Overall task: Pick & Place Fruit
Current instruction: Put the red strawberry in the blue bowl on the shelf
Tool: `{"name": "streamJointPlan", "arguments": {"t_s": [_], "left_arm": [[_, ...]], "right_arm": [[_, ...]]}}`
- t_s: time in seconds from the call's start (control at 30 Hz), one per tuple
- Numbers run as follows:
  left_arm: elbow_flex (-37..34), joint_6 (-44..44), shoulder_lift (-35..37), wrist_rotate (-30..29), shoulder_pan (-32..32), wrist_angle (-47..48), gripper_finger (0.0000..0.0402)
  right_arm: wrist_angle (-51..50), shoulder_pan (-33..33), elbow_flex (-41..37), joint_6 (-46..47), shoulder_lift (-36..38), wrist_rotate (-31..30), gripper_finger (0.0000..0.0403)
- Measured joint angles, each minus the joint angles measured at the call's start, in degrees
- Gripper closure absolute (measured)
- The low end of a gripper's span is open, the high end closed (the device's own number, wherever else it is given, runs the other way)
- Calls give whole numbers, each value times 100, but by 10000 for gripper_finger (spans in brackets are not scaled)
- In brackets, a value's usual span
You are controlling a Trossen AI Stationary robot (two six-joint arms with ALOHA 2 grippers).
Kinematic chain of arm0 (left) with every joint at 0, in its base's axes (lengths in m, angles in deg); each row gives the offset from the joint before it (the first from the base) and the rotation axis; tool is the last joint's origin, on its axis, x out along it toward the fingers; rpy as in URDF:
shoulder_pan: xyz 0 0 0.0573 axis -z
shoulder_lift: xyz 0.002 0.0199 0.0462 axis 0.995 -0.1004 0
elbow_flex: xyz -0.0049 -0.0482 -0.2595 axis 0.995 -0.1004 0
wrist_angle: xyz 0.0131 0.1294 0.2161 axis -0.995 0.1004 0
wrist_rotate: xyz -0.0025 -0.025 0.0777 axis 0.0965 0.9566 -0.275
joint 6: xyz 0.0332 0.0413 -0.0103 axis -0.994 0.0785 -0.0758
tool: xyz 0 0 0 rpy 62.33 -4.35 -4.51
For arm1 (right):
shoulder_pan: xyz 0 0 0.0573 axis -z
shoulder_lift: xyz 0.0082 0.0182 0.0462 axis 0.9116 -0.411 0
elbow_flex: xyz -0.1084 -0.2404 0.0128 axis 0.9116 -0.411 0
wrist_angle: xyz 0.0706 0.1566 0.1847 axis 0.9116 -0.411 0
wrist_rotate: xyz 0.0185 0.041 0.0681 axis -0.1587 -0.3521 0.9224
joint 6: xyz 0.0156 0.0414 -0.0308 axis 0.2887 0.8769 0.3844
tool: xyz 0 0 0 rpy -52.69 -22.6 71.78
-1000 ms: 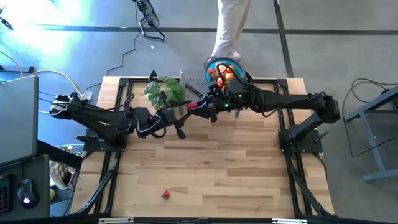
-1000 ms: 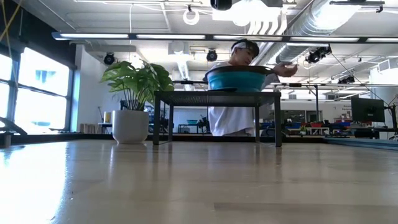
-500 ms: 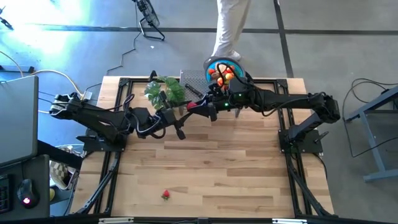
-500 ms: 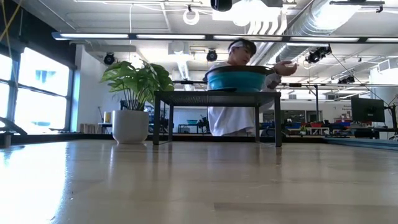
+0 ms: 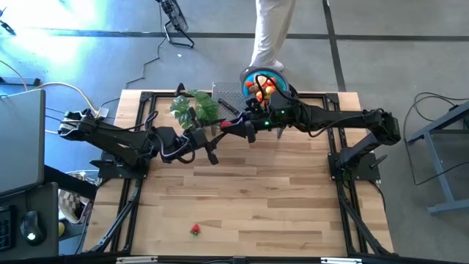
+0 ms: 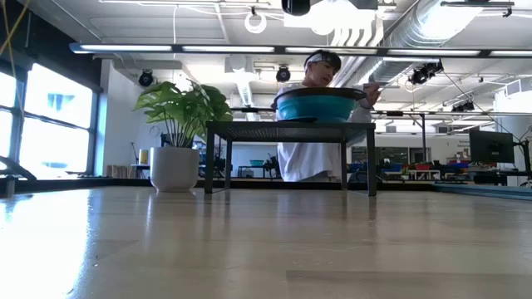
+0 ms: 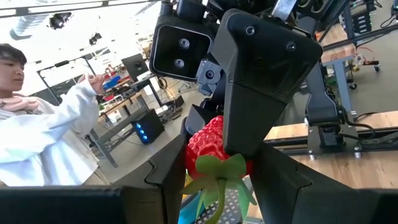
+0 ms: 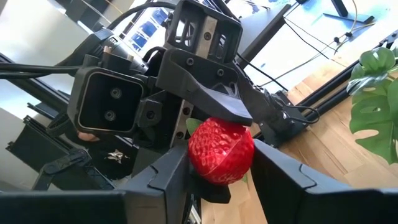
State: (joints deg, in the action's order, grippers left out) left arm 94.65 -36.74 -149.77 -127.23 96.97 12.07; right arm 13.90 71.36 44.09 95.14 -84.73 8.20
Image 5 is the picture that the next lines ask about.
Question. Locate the black computer mouse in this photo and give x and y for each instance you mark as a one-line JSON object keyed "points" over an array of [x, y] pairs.
{"points": [[32, 225]]}

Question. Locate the black table clamp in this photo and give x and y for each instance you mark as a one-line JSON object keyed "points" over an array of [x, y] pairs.
{"points": [[179, 88]]}

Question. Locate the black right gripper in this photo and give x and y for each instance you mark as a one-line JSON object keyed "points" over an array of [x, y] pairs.
{"points": [[273, 111]]}

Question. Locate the orange toy pear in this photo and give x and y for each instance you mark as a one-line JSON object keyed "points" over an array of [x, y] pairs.
{"points": [[259, 96]]}

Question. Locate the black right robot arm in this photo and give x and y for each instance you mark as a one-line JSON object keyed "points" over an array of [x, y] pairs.
{"points": [[348, 119]]}

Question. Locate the black keyboard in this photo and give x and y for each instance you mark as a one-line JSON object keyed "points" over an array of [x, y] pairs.
{"points": [[5, 229]]}

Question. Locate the blue-grey metal table frame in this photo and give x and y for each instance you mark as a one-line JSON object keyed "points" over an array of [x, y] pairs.
{"points": [[439, 172]]}

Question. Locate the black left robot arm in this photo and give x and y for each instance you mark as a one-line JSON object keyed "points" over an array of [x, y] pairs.
{"points": [[110, 137]]}

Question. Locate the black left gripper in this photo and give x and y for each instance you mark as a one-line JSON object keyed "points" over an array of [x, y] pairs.
{"points": [[183, 146]]}

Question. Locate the green plant in white pot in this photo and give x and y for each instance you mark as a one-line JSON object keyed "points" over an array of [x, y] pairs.
{"points": [[205, 106]]}

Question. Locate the silver frame bracket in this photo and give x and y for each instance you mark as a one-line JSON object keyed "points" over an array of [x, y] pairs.
{"points": [[340, 260], [137, 260]]}

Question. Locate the red toy strawberry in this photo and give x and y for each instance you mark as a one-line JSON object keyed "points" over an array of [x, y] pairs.
{"points": [[195, 229], [226, 124]]}

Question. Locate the dark grey desk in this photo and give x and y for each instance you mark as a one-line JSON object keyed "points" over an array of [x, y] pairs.
{"points": [[47, 249]]}

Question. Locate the black floor stand leg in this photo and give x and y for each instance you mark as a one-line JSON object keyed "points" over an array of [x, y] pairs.
{"points": [[7, 27]]}

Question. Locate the checkered bag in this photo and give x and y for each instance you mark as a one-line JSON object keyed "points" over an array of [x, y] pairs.
{"points": [[71, 205]]}

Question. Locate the person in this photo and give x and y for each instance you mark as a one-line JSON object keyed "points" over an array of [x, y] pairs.
{"points": [[273, 29]]}

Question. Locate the grey computer monitor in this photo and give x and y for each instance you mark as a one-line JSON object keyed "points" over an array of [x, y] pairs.
{"points": [[22, 143]]}

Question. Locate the black kitchen knife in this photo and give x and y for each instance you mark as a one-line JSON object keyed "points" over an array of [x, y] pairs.
{"points": [[228, 106]]}

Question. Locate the perforated metal shelf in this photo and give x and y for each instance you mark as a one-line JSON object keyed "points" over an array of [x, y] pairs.
{"points": [[227, 91]]}

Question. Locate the black floor fan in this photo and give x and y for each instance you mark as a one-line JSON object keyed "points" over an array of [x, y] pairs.
{"points": [[176, 18]]}

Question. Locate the blue collapsible colander bowl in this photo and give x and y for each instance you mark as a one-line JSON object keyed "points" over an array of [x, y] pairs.
{"points": [[281, 81]]}

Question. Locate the yellow ball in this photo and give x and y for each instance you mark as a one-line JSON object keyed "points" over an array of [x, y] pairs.
{"points": [[61, 229]]}

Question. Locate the grey power strip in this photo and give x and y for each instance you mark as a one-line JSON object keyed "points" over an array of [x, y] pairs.
{"points": [[22, 81]]}

